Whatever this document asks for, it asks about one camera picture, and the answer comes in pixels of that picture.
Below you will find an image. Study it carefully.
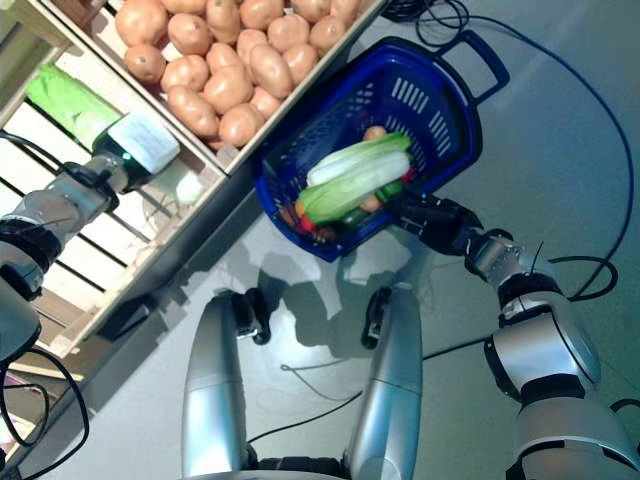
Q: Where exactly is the silver robot waist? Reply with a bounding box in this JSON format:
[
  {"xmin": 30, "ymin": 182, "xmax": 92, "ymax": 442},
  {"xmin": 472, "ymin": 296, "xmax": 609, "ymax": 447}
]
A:
[{"xmin": 179, "ymin": 453, "xmax": 354, "ymax": 480}]

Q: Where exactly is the blue plastic shopping basket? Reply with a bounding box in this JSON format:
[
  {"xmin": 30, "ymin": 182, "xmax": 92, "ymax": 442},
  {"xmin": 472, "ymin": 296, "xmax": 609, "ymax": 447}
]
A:
[{"xmin": 251, "ymin": 37, "xmax": 484, "ymax": 262}]

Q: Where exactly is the slatted wooden cabbage crate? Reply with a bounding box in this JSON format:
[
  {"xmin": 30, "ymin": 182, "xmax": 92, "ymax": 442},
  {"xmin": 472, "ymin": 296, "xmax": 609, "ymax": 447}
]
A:
[{"xmin": 0, "ymin": 0, "xmax": 231, "ymax": 359}]

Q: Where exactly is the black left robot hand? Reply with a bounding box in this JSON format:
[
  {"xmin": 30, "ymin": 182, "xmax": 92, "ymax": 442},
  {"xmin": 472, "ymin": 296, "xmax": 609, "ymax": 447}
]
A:
[{"xmin": 91, "ymin": 113, "xmax": 181, "ymax": 194}]

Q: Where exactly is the wooden potato crate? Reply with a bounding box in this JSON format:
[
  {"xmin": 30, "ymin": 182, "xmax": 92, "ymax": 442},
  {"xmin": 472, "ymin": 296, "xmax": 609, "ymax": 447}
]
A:
[{"xmin": 39, "ymin": 0, "xmax": 391, "ymax": 176}]

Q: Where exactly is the wooden display stand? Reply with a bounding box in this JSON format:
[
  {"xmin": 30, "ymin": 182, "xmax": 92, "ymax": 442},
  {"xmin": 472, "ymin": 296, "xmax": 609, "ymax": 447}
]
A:
[{"xmin": 0, "ymin": 0, "xmax": 261, "ymax": 480}]

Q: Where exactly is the long black floor cable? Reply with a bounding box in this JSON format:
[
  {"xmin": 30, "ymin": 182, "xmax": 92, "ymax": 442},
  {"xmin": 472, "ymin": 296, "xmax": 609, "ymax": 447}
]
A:
[{"xmin": 449, "ymin": 12, "xmax": 632, "ymax": 302}]

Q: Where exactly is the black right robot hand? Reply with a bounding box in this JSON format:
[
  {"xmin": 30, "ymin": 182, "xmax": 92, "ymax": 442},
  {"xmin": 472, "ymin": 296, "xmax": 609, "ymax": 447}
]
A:
[{"xmin": 387, "ymin": 192, "xmax": 484, "ymax": 259}]

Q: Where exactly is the dark green cucumber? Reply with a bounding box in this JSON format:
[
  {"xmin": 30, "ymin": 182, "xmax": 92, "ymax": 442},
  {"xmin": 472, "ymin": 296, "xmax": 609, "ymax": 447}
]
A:
[{"xmin": 332, "ymin": 208, "xmax": 372, "ymax": 234}]

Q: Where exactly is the thin grey floor cord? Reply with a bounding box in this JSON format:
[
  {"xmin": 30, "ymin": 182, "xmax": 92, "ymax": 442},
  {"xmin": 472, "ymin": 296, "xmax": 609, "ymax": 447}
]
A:
[{"xmin": 278, "ymin": 363, "xmax": 365, "ymax": 402}]

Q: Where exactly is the black basket handle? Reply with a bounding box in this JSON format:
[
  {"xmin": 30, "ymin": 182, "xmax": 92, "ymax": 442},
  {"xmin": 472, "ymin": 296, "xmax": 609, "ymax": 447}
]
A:
[{"xmin": 434, "ymin": 28, "xmax": 511, "ymax": 106}]

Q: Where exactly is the red tomato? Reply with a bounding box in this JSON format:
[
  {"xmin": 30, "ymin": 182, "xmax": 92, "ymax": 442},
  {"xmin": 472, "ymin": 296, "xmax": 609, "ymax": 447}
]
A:
[{"xmin": 294, "ymin": 202, "xmax": 321, "ymax": 234}]

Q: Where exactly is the coiled black cable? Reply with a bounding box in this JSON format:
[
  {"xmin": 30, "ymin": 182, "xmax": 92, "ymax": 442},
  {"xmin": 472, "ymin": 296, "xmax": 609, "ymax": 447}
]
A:
[{"xmin": 382, "ymin": 0, "xmax": 474, "ymax": 49}]

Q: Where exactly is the silver right robot leg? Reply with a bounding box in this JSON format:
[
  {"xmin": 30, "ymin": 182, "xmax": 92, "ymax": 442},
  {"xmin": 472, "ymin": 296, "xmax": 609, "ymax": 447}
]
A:
[{"xmin": 344, "ymin": 284, "xmax": 426, "ymax": 480}]

